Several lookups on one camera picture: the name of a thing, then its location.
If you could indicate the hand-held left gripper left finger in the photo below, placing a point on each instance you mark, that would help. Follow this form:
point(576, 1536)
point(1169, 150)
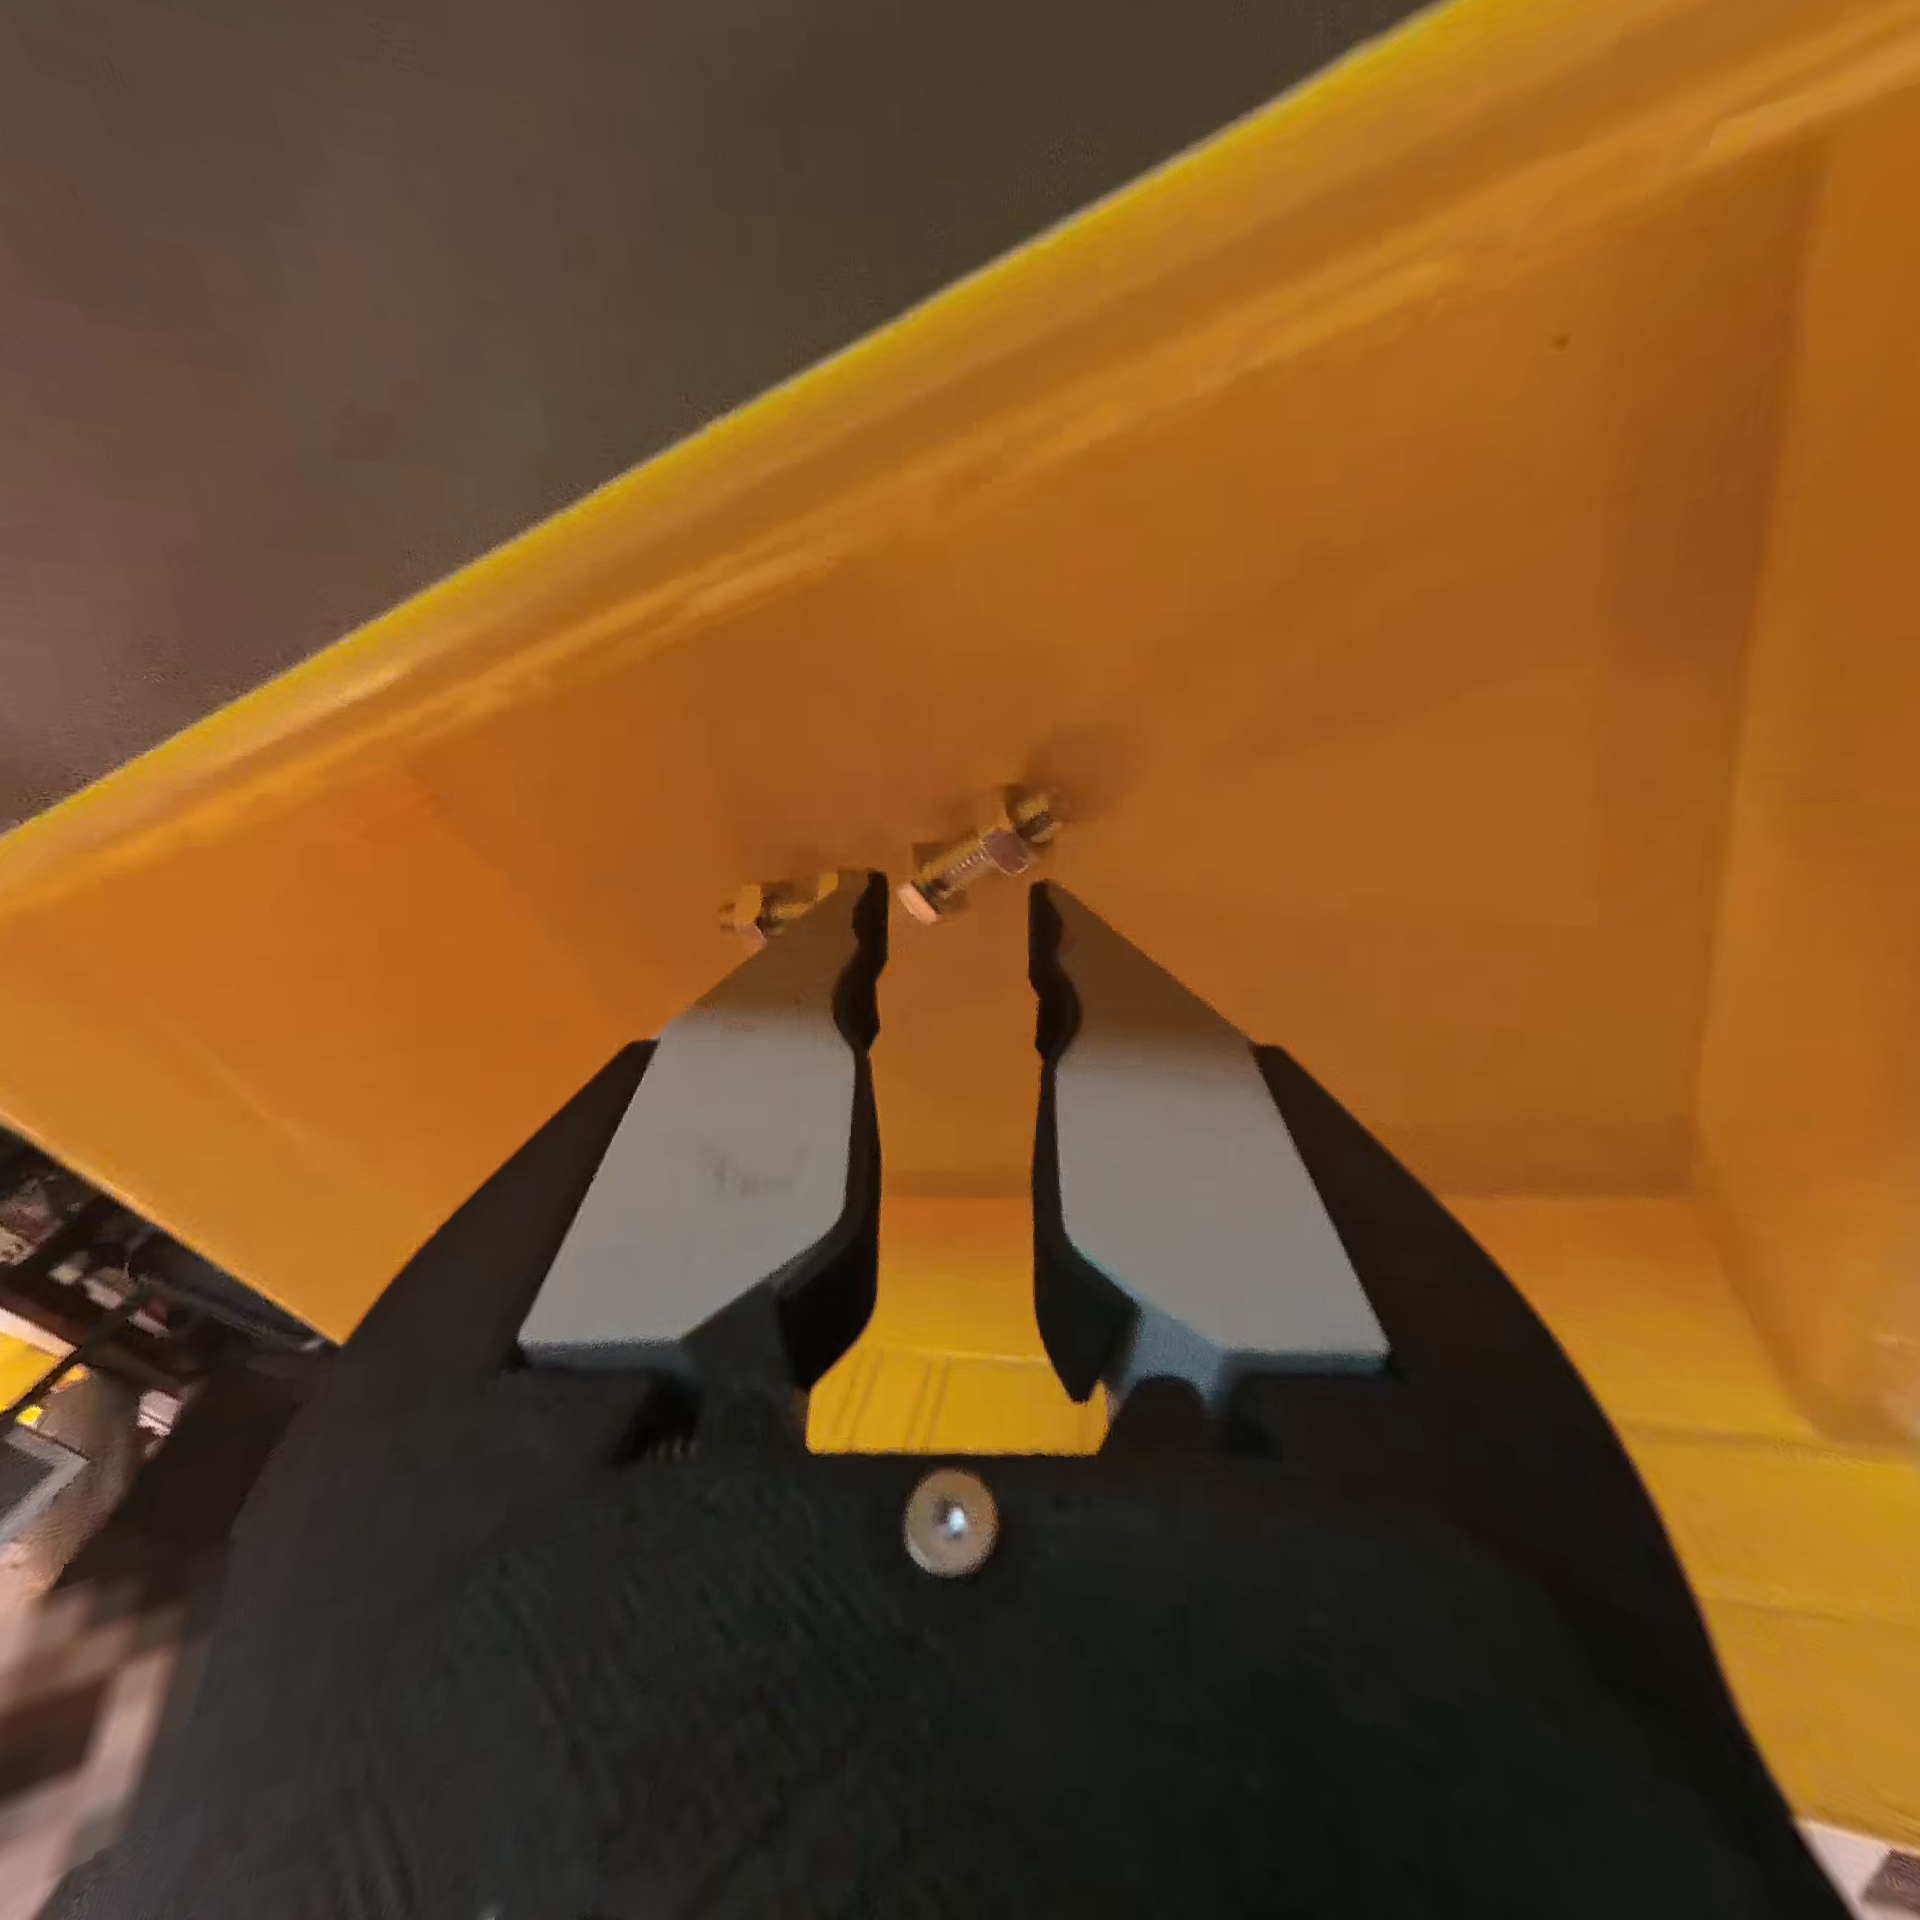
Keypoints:
point(720, 1185)

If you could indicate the steel bolt with nut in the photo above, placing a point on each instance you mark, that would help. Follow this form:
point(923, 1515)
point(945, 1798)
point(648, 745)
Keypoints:
point(1031, 821)
point(757, 909)

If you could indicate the yellow plastic bin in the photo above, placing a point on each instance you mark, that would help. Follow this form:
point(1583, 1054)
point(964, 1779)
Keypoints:
point(1348, 600)

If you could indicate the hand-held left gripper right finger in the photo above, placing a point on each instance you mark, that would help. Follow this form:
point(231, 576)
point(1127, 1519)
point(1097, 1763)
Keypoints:
point(1200, 1201)

